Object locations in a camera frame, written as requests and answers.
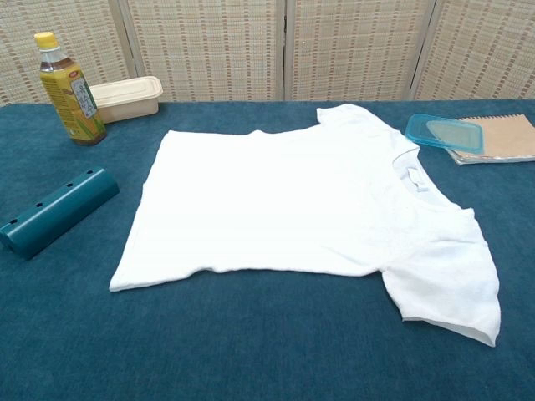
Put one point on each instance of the white t-shirt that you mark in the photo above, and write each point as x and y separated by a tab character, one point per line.
271	200

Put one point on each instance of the woven folding screen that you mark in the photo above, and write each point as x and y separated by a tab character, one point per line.
209	50

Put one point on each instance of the blue carpeted table surface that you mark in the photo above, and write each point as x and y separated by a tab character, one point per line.
251	367

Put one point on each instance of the beige lidded food container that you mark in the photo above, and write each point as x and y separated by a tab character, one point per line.
129	100

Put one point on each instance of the blue transparent container lid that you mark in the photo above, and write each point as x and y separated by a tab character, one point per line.
455	133

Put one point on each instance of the teal plastic holder with holes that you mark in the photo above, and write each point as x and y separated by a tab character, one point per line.
58	213

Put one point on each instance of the yellow capped green tea bottle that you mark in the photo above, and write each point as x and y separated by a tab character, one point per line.
71	104

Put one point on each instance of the brown spiral notebook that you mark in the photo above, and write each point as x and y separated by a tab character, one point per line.
510	138

